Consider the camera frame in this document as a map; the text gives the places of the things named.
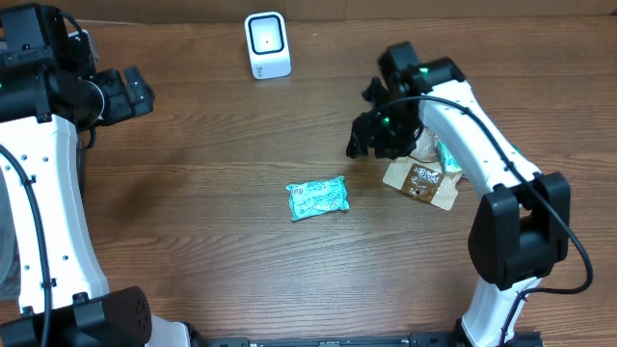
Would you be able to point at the grey plastic basket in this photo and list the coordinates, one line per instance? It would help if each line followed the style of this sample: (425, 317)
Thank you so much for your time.
(10, 277)

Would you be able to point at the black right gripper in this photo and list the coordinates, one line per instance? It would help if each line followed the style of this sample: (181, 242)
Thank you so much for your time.
(367, 138)

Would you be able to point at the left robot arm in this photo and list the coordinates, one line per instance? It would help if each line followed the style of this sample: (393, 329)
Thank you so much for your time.
(51, 92)

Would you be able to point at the white barcode scanner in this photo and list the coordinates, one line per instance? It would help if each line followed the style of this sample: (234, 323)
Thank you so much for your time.
(268, 46)

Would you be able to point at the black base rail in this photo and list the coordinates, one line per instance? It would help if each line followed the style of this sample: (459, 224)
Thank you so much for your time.
(328, 342)

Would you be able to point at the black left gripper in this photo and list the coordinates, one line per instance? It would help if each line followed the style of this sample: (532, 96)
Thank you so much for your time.
(125, 105)

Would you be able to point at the teal tissue pack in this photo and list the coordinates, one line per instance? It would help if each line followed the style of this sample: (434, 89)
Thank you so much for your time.
(449, 164)

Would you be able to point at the teal snack bar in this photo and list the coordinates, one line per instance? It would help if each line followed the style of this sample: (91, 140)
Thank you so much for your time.
(315, 198)

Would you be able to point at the brown snack pouch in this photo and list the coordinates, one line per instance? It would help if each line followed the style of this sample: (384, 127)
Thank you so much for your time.
(420, 174)

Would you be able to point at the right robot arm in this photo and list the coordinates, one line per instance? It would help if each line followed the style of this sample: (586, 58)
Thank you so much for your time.
(517, 235)

